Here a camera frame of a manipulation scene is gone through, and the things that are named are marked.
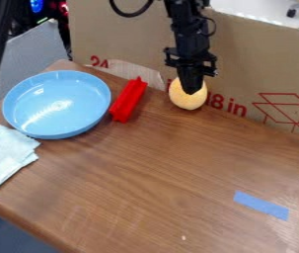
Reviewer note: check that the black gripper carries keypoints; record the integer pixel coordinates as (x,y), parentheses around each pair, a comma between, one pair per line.
(190,56)

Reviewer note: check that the yellow ball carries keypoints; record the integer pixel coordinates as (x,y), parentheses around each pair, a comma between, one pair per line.
(183,100)

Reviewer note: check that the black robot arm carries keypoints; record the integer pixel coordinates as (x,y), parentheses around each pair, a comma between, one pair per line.
(190,57)

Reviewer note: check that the red rectangular block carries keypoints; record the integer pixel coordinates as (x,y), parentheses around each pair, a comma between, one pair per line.
(127,101)

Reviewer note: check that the blue plate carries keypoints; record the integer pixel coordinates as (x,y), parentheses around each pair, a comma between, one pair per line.
(56,104)

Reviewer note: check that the grey partition panel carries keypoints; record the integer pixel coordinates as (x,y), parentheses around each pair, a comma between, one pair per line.
(30,53)

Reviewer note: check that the blue tape strip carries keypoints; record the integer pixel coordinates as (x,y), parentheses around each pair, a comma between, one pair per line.
(261,205)

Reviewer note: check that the black computer with lights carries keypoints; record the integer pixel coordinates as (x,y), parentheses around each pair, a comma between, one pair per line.
(35,12)

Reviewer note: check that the light blue folded cloth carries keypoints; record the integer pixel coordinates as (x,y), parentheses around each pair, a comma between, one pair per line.
(18,152)

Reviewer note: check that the cardboard box wall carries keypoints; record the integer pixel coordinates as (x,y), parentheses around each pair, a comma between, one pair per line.
(257,84)

